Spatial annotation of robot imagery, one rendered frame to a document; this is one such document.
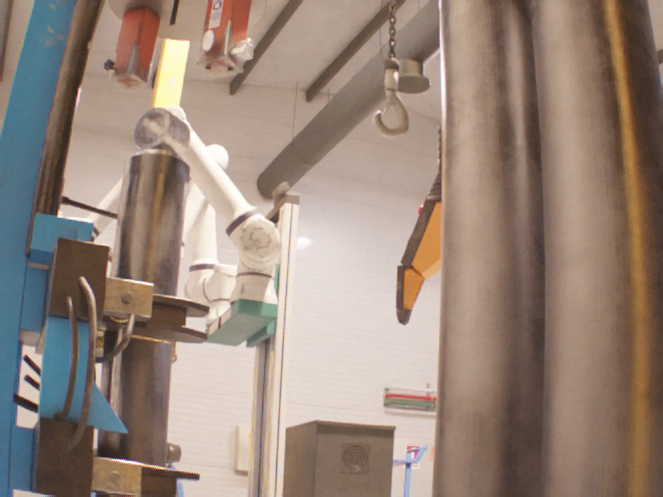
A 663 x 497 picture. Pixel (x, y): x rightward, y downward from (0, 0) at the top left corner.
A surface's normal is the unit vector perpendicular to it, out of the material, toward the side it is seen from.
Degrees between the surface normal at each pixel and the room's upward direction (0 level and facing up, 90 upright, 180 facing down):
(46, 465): 90
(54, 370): 90
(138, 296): 90
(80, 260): 90
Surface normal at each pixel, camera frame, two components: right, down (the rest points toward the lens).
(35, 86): 0.39, -0.25
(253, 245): 0.13, -0.11
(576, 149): -0.67, -0.25
